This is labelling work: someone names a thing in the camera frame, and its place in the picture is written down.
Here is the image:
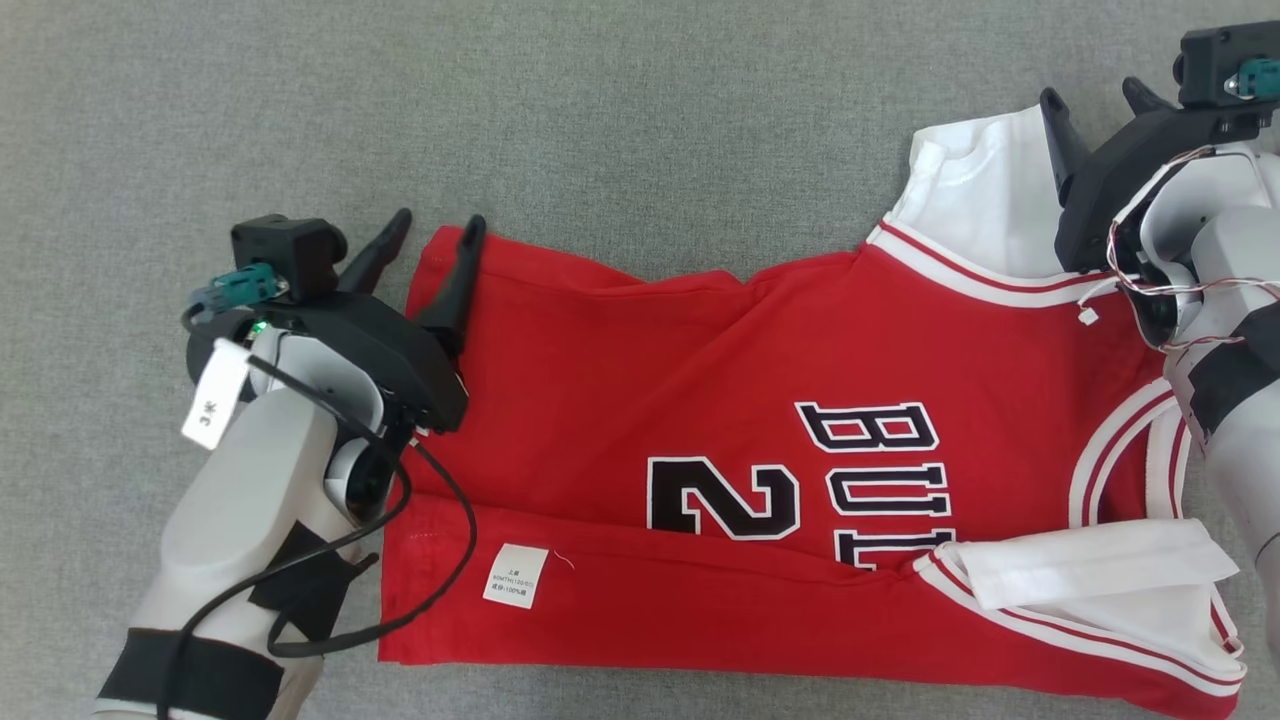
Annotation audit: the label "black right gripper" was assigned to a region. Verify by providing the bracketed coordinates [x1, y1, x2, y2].
[1040, 77, 1251, 271]

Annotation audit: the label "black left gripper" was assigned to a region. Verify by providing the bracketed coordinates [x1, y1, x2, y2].
[255, 210, 488, 433]

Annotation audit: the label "red white basketball jersey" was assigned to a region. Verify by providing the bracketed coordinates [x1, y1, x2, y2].
[378, 105, 1249, 720]

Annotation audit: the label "grey fabric sofa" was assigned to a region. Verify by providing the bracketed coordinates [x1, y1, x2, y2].
[0, 0, 1280, 720]

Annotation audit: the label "twisted red white wires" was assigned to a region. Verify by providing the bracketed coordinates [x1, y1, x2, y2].
[1078, 145, 1280, 353]

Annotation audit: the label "black left arm cable teal plug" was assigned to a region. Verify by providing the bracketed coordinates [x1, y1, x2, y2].
[155, 263, 479, 720]

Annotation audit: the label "white paper cable tag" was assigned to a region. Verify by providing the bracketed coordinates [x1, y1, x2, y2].
[182, 338, 253, 451]

